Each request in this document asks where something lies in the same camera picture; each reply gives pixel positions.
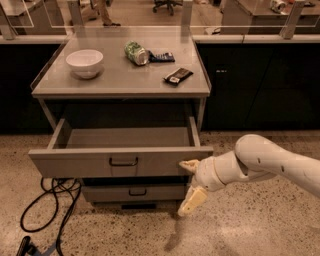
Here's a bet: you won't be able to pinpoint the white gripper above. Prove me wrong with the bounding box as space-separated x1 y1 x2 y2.
178 157 225 217

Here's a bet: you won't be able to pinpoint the grey top drawer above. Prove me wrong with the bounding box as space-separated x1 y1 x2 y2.
29 118 213 178

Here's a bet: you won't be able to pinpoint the grey drawer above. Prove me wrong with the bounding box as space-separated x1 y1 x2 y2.
29 118 213 178
82 176 189 203

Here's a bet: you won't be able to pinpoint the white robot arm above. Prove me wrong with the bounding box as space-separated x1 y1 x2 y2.
178 134 320 216

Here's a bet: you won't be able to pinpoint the grey lower drawer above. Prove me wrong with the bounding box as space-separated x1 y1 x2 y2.
82 176 189 203

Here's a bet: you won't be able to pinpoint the black snack bar packet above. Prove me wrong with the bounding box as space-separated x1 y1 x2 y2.
164 68 193 86

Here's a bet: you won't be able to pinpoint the blue snack packet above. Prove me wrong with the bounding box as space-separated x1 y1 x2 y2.
149 51 175 63

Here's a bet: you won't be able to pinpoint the green soda can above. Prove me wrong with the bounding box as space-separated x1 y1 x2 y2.
124 41 149 66

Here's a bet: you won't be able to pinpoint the grey cabinet table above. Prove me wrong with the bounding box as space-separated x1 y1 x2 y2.
32 26 211 126

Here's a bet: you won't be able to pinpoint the white ceramic bowl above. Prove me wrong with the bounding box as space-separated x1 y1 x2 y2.
66 49 104 79

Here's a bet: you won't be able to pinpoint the background desk right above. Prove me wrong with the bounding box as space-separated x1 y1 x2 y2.
221 0 320 34

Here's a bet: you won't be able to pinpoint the background desk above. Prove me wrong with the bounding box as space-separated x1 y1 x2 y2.
0 0 66 35
221 0 320 34

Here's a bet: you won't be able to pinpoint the black office chair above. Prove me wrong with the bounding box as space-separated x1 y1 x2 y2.
152 0 183 16

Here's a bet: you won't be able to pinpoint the black plug on floor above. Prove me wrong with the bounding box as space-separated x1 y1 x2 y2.
16 236 37 256

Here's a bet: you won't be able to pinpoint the standing person legs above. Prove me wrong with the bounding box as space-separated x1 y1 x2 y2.
97 0 120 27

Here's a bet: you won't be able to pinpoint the background desk left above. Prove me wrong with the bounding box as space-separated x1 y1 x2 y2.
0 0 66 35

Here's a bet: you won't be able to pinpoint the black floor cable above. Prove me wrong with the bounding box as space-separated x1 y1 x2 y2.
19 177 83 256

